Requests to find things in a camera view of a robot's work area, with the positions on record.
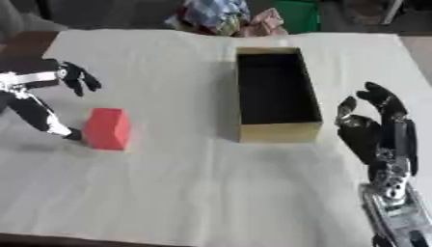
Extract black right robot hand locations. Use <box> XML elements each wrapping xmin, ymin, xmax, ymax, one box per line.
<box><xmin>334</xmin><ymin>81</ymin><xmax>420</xmax><ymax>185</ymax></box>

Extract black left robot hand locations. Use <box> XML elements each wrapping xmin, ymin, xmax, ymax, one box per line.
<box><xmin>0</xmin><ymin>58</ymin><xmax>103</xmax><ymax>142</ymax></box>

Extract tan cardboard box black inside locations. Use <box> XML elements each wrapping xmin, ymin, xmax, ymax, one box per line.
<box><xmin>232</xmin><ymin>46</ymin><xmax>324</xmax><ymax>144</ymax></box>

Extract red block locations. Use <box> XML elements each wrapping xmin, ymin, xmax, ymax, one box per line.
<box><xmin>81</xmin><ymin>107</ymin><xmax>134</xmax><ymax>151</ymax></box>

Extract green bin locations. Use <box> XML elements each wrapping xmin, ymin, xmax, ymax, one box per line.
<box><xmin>273</xmin><ymin>0</ymin><xmax>323</xmax><ymax>35</ymax></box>

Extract pile of patterned cloths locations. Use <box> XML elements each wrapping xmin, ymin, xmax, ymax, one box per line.
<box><xmin>163</xmin><ymin>0</ymin><xmax>290</xmax><ymax>38</ymax></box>

